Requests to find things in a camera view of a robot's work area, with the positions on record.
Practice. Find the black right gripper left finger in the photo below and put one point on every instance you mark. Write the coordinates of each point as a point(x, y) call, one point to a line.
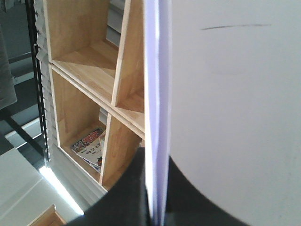
point(125, 204)

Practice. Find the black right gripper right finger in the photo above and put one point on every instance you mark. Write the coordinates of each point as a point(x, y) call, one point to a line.
point(186, 206)

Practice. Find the white paper sheets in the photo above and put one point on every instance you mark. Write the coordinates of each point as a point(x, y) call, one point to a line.
point(223, 100)

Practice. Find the colourful magazine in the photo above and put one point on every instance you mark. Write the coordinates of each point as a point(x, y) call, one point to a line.
point(90, 149)

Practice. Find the wooden shelf unit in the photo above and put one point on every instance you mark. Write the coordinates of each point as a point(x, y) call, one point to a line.
point(88, 73)

